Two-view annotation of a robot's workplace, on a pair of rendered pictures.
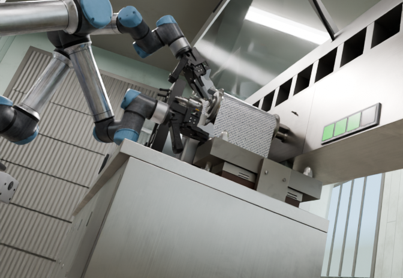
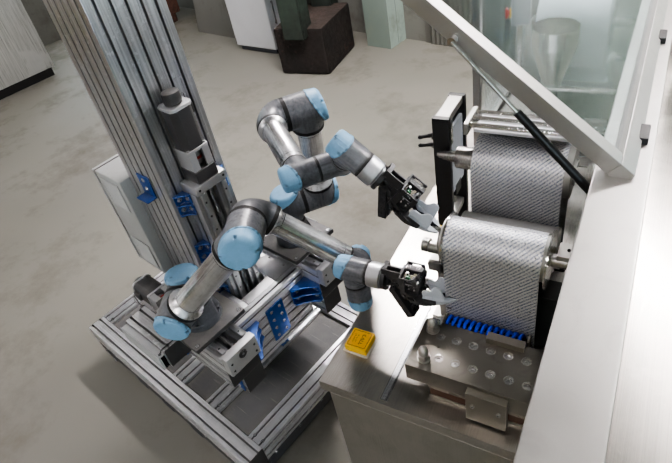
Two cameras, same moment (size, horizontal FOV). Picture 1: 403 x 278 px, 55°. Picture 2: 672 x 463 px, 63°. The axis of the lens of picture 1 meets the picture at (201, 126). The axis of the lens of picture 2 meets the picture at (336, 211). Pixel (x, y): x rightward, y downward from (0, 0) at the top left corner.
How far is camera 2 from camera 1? 1.81 m
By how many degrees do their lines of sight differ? 76
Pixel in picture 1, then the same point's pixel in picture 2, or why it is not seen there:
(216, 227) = (424, 445)
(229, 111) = (459, 266)
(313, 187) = not seen: hidden behind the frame
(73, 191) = not seen: outside the picture
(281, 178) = (494, 413)
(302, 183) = not seen: hidden behind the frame
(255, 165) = (461, 391)
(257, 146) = (516, 302)
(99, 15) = (245, 261)
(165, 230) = (383, 437)
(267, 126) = (526, 279)
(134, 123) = (354, 298)
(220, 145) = (413, 371)
